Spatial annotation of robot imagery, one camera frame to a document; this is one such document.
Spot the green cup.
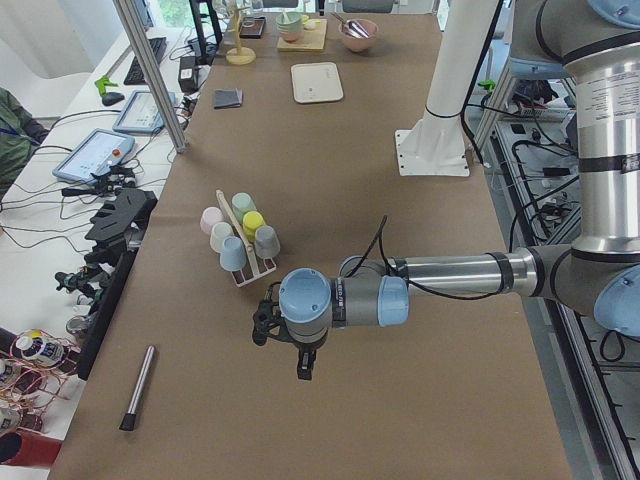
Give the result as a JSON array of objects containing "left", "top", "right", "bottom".
[{"left": 232, "top": 192, "right": 257, "bottom": 221}]

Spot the blue teach pendant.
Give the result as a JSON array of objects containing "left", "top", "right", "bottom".
[
  {"left": 112, "top": 90, "right": 164, "bottom": 135},
  {"left": 52, "top": 129, "right": 135, "bottom": 184}
]

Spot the blue cup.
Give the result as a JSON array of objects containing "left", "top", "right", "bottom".
[{"left": 220, "top": 236, "right": 247, "bottom": 272}]

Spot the pink bowl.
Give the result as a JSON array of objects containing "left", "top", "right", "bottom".
[{"left": 338, "top": 18, "right": 379, "bottom": 52}]

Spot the black computer mouse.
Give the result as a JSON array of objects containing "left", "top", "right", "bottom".
[{"left": 101, "top": 92, "right": 124, "bottom": 106}]

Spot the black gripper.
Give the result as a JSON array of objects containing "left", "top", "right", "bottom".
[{"left": 252, "top": 284, "right": 317, "bottom": 381}]

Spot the blue teach pendant far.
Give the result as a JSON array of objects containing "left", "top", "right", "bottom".
[{"left": 112, "top": 90, "right": 164, "bottom": 135}]

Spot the black keyboard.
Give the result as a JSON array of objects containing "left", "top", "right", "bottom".
[{"left": 122, "top": 36, "right": 168, "bottom": 86}]

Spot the dark brown small tray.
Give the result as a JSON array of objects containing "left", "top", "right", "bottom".
[{"left": 239, "top": 17, "right": 266, "bottom": 39}]

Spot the cream cup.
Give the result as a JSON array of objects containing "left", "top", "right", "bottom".
[{"left": 209, "top": 221, "right": 234, "bottom": 253}]

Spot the person in green jacket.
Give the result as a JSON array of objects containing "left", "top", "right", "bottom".
[{"left": 1, "top": 88, "right": 49, "bottom": 197}]

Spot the black tool holder rack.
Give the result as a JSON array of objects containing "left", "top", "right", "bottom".
[{"left": 76, "top": 188, "right": 158, "bottom": 380}]

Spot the aluminium frame post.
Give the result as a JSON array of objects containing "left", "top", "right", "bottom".
[{"left": 113, "top": 0, "right": 187, "bottom": 154}]

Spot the grey cup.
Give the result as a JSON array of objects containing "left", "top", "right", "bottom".
[{"left": 254, "top": 225, "right": 281, "bottom": 259}]

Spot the white plastic bottle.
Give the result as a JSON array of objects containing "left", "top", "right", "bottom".
[{"left": 15, "top": 335, "right": 65, "bottom": 368}]

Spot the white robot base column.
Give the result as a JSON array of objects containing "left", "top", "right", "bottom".
[{"left": 396, "top": 0, "right": 502, "bottom": 177}]

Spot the cream rabbit tray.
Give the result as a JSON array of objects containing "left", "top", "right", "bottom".
[{"left": 290, "top": 62, "right": 344, "bottom": 104}]

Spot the wooden mug tree stand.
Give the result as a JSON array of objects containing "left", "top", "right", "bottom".
[{"left": 226, "top": 0, "right": 256, "bottom": 66}]

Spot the bamboo cutting board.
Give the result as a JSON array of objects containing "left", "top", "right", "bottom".
[{"left": 277, "top": 18, "right": 327, "bottom": 52}]

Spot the black power adapter box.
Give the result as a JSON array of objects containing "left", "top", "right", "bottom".
[{"left": 178, "top": 56, "right": 199, "bottom": 94}]

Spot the yellow cup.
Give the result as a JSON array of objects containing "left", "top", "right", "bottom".
[{"left": 242, "top": 210, "right": 266, "bottom": 237}]

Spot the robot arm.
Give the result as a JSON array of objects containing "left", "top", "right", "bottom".
[{"left": 252, "top": 1, "right": 639, "bottom": 380}]

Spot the blue teach pendant near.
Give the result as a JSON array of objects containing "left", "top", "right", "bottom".
[{"left": 52, "top": 129, "right": 135, "bottom": 184}]

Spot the grey folded cloth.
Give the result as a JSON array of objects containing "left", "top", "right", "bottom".
[{"left": 213, "top": 89, "right": 244, "bottom": 109}]

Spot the pink cup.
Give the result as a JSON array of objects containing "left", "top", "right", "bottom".
[{"left": 200, "top": 206, "right": 224, "bottom": 235}]

